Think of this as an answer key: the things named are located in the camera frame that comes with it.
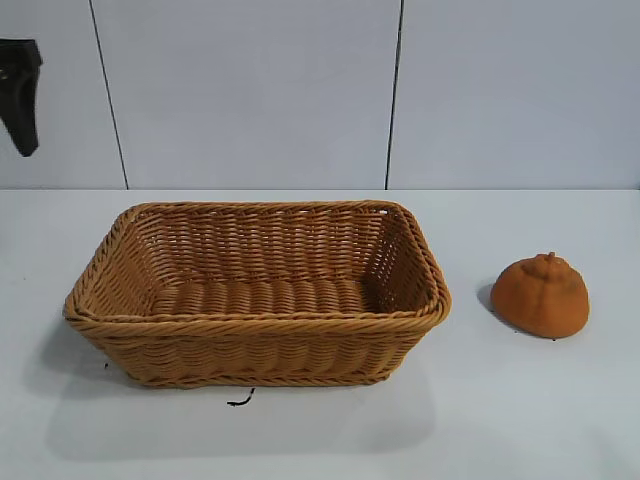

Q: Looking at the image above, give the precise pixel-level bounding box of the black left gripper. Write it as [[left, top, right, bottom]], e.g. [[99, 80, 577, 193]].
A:
[[0, 38, 44, 158]]

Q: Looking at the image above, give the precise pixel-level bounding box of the woven wicker rectangular basket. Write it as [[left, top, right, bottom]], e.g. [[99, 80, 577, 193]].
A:
[[63, 199, 454, 390]]

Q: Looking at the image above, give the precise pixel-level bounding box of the orange pumpkin-shaped bread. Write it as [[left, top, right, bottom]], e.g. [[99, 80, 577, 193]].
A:
[[489, 252, 591, 341]]

